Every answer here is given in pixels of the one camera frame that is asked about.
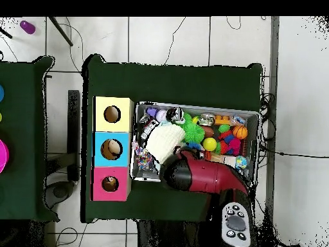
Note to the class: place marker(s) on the green spiky ball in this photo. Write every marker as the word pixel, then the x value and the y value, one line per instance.
pixel 194 132

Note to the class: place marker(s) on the dark green table cloth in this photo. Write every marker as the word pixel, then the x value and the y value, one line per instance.
pixel 169 82

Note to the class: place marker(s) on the red crushed can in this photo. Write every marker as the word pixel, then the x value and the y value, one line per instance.
pixel 175 114

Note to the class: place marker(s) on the small globe ball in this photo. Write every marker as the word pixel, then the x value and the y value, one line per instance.
pixel 241 162

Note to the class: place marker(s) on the pink disc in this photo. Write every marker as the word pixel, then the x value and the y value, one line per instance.
pixel 2 156

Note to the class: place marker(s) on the shallow clear mesh bin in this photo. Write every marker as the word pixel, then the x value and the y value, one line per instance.
pixel 146 177

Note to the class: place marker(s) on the white toy baseball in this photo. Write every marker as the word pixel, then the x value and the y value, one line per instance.
pixel 162 116

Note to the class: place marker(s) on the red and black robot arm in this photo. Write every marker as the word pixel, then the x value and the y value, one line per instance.
pixel 205 175

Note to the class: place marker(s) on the black tripod leg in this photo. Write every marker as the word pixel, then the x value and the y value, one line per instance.
pixel 60 31

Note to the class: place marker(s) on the blue disc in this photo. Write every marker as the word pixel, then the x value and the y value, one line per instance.
pixel 1 93

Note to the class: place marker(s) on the cream knitted cloth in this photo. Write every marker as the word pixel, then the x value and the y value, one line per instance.
pixel 164 141

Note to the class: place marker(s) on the orange toy basketball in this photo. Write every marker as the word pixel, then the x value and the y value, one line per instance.
pixel 240 132

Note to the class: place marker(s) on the wooden box with three holes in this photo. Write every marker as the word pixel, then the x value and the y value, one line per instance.
pixel 112 149

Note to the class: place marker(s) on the green side table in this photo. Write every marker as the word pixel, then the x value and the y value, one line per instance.
pixel 31 139

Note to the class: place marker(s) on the plain yellow ball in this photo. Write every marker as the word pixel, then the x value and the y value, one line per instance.
pixel 209 144

